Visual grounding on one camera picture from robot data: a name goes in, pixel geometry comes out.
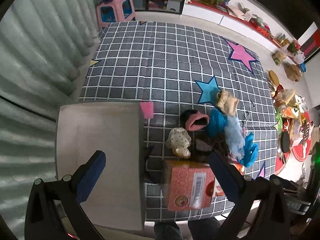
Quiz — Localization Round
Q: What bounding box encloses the blue rubber glove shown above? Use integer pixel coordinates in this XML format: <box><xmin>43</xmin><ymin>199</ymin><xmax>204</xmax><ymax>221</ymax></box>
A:
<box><xmin>239</xmin><ymin>132</ymin><xmax>259</xmax><ymax>168</ymax></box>

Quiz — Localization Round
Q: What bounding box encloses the pink plastic stool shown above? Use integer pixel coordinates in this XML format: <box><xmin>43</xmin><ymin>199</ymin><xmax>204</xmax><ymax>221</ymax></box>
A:
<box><xmin>96</xmin><ymin>0</ymin><xmax>136</xmax><ymax>30</ymax></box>

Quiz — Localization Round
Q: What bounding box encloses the grey green curtain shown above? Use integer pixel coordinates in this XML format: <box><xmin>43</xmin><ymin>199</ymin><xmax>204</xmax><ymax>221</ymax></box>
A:
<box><xmin>1</xmin><ymin>0</ymin><xmax>98</xmax><ymax>239</ymax></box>

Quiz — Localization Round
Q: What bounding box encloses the white polka dot cloth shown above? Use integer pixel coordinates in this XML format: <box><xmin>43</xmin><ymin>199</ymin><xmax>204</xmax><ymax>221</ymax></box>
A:
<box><xmin>166</xmin><ymin>127</ymin><xmax>191</xmax><ymax>159</ymax></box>

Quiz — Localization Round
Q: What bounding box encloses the grey storage box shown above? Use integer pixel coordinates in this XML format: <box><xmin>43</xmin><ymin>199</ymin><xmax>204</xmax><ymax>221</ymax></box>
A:
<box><xmin>56</xmin><ymin>101</ymin><xmax>146</xmax><ymax>231</ymax></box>

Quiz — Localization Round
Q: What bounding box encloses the dark blue towel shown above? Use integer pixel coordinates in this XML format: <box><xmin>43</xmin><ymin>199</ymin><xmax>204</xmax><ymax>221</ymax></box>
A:
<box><xmin>207</xmin><ymin>109</ymin><xmax>227</xmax><ymax>138</ymax></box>

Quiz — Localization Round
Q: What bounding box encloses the light blue fluffy duster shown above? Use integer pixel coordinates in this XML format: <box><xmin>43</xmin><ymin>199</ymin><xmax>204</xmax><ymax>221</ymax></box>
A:
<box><xmin>224</xmin><ymin>116</ymin><xmax>245</xmax><ymax>161</ymax></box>

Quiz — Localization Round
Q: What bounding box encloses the beige plush cloth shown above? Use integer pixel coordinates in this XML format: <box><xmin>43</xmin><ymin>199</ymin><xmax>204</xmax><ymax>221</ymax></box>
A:
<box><xmin>216</xmin><ymin>89</ymin><xmax>239</xmax><ymax>116</ymax></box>

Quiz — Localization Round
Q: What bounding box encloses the round wooden board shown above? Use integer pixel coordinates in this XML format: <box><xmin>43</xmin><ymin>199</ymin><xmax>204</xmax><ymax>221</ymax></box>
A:
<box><xmin>268</xmin><ymin>70</ymin><xmax>279</xmax><ymax>87</ymax></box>

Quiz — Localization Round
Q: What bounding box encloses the grey checked star rug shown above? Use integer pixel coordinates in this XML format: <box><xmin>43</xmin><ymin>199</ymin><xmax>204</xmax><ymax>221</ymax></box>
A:
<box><xmin>79</xmin><ymin>20</ymin><xmax>279</xmax><ymax>222</ymax></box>

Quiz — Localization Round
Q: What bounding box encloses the red round mat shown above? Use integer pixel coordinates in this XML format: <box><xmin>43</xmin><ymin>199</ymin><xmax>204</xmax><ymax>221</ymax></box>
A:
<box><xmin>274</xmin><ymin>111</ymin><xmax>314</xmax><ymax>175</ymax></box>

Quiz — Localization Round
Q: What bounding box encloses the pink sponge block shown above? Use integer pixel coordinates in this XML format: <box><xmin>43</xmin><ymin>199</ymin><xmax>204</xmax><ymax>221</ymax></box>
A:
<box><xmin>139</xmin><ymin>101</ymin><xmax>154</xmax><ymax>119</ymax></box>

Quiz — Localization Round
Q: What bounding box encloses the orange cardboard box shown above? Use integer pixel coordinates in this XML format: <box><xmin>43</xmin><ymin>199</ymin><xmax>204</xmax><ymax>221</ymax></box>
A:
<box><xmin>162</xmin><ymin>160</ymin><xmax>225</xmax><ymax>211</ymax></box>

